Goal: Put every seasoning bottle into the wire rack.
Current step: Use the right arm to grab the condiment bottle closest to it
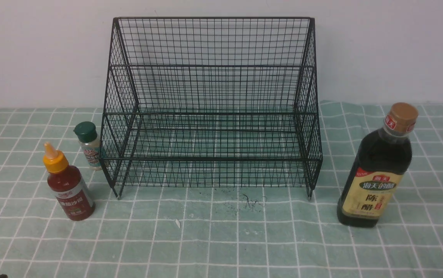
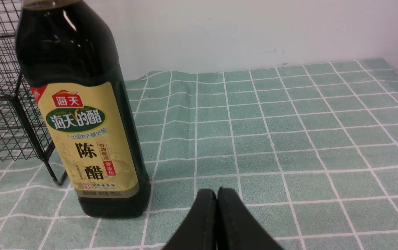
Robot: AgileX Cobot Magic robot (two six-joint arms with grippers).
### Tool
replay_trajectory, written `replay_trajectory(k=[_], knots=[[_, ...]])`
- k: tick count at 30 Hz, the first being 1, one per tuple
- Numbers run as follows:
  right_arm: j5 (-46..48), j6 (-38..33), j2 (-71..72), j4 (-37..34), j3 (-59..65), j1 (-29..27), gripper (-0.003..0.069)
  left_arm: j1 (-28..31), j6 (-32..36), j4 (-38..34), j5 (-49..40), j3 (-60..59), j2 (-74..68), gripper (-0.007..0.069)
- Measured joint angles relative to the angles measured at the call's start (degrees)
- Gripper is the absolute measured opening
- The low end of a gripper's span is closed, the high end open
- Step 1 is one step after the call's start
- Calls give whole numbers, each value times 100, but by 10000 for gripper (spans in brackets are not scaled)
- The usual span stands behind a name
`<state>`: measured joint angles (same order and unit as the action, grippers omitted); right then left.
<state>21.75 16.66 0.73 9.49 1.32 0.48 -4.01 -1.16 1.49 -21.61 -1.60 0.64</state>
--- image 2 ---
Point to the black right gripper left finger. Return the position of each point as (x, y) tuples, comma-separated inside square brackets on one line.
[(196, 232)]

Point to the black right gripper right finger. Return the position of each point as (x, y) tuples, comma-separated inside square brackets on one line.
[(237, 229)]

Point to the dark vinegar bottle yellow label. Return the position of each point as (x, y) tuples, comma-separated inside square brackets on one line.
[(68, 56)]

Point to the green white checkered tablecloth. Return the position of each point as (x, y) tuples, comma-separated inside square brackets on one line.
[(312, 150)]

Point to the black wire mesh shelf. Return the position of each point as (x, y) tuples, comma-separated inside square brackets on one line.
[(23, 133)]

